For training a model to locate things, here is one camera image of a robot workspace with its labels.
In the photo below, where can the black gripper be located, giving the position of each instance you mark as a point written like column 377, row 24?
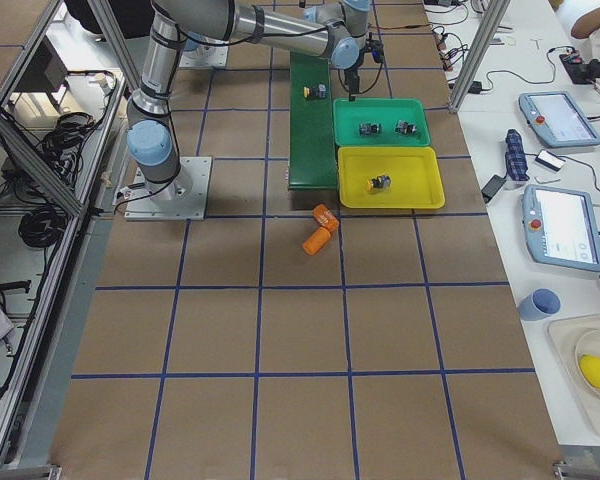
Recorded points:
column 351, row 76

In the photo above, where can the yellow push button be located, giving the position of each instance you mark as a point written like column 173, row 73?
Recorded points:
column 315, row 92
column 378, row 183

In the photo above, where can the green push button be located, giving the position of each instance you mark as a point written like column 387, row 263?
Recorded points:
column 406, row 128
column 370, row 129

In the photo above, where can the orange cylinder with 4680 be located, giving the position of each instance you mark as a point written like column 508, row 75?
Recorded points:
column 325, row 218

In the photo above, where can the plain orange cylinder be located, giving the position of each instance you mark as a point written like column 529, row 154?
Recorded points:
column 316, row 241

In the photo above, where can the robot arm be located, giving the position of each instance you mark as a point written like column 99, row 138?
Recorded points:
column 331, row 35

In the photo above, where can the green plastic tray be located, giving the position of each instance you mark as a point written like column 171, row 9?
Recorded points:
column 348, row 115

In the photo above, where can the green conveyor belt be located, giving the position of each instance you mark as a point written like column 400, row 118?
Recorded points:
column 312, row 163

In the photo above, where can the yellow plastic tray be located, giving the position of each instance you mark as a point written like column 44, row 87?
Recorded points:
column 414, row 171

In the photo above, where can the black power adapter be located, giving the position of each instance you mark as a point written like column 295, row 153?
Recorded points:
column 492, row 187

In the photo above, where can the folded blue plaid umbrella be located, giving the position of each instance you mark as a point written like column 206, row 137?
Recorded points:
column 515, row 158

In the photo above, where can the teach pendant far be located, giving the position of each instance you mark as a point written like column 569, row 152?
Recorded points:
column 557, row 120

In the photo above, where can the teach pendant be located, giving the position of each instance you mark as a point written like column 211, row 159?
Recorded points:
column 560, row 227
column 557, row 120

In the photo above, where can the teach pendant near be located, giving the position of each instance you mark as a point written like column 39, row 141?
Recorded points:
column 560, row 227

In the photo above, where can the blue cup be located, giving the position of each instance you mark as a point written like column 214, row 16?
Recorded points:
column 539, row 304

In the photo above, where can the yellow lemon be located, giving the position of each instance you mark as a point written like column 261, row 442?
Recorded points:
column 589, row 366

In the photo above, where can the beige serving tray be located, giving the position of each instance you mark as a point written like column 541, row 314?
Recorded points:
column 563, row 335

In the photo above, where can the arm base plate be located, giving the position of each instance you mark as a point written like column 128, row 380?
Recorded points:
column 183, row 199
column 197, row 56

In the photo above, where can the aluminium frame post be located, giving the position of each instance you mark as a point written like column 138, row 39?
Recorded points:
column 477, row 50

